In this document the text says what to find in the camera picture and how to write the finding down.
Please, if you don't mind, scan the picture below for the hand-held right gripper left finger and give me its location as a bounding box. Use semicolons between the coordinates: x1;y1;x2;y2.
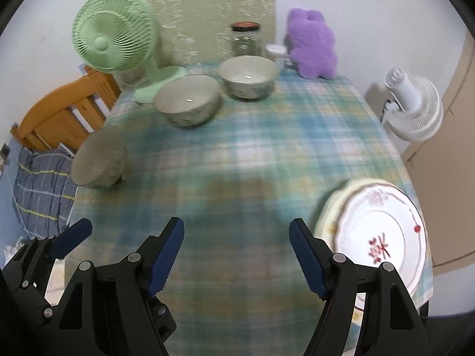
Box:
56;217;185;356

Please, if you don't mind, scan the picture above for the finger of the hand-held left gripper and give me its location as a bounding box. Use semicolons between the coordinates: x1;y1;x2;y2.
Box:
2;219;93;298
150;298;177;344

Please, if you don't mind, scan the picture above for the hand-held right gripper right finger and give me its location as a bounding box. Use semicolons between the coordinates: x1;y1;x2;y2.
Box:
289;218;433;356

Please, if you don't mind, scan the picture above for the scalloped yellow floral plate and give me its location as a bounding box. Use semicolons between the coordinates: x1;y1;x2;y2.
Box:
313;177;433;325

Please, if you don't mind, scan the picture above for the white plate red pattern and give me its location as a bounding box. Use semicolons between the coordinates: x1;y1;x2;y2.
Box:
334;187;427;310

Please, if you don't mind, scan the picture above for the grey floral ceramic bowl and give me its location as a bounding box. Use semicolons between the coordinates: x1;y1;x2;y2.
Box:
70;126;129;190
153;74;222;129
217;55;279;100

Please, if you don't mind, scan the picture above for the grey plaid pillow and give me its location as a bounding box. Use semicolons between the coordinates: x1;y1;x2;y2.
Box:
13;147;78;236

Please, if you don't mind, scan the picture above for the white ruffled cloth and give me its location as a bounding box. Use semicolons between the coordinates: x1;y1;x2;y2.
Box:
3;243;23;268

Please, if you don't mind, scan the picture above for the plaid tablecloth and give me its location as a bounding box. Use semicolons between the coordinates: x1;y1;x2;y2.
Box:
63;61;434;356

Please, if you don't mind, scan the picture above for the wooden headboard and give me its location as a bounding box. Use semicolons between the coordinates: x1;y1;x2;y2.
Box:
10;65;121;152

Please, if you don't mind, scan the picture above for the white clip fan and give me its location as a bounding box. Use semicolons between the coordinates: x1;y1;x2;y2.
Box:
382;67;444;142

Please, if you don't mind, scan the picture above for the green desk fan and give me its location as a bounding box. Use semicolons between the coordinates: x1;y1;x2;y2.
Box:
73;0;188;104

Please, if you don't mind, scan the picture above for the cotton swab container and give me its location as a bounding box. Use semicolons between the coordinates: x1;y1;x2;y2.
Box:
265;44;288;69

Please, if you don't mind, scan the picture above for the purple plush toy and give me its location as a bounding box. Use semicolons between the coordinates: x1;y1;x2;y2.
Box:
284;7;339;80

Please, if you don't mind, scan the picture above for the glass jar with dark lid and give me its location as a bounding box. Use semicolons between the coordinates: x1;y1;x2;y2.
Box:
231;22;261;58

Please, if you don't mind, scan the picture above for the green sheep-print mat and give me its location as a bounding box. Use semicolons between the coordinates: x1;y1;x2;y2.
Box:
143;0;278;71

